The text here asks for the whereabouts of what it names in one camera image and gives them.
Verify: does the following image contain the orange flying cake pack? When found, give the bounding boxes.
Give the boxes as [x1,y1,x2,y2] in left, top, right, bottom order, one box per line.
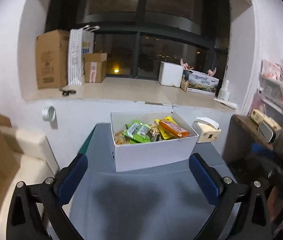
[159,120,190,138]

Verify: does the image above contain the yellow snack pouch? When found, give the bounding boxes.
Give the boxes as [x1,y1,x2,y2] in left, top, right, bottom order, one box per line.
[155,116,176,140]

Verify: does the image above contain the green wet wipes pack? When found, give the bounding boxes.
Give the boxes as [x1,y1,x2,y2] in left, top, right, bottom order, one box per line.
[123,120,151,143]

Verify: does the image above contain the illustrated chips bag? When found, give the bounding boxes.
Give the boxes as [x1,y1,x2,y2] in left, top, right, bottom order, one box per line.
[114,131,126,145]

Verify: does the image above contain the white alarm clock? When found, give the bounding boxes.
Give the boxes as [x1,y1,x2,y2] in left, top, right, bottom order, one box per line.
[257,121,276,143]

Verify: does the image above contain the brown side shelf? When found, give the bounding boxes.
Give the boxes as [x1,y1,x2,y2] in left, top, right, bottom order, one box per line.
[222,114,273,164]

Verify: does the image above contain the tissue paper pack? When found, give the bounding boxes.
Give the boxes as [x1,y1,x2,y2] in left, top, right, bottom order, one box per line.
[192,117,221,143]

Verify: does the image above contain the white storage box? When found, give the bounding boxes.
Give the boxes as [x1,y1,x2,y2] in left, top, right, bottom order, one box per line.
[110,111,198,172]

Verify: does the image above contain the white tape roll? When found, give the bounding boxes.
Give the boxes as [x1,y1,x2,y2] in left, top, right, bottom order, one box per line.
[42,106,56,122]

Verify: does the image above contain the clear drawer organizer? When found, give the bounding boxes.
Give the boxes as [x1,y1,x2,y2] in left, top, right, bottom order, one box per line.
[249,60,283,126]

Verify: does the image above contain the white plastic bottle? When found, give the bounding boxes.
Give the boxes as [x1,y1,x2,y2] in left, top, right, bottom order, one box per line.
[217,79,230,101]

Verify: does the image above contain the black scissors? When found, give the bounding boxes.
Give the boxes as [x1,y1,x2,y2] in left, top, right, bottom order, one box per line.
[60,89,76,96]

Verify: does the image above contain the printed landscape carton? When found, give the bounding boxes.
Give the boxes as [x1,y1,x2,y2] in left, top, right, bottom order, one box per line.
[180,59,219,96]

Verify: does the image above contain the white foam box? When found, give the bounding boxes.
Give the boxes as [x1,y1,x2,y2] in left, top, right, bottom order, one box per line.
[158,62,184,88]

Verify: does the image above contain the small open cardboard box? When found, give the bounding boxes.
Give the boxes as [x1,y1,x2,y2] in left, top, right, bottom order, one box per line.
[83,53,107,83]

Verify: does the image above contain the tall cardboard box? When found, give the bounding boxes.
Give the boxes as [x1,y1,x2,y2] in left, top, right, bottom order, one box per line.
[36,30,69,89]

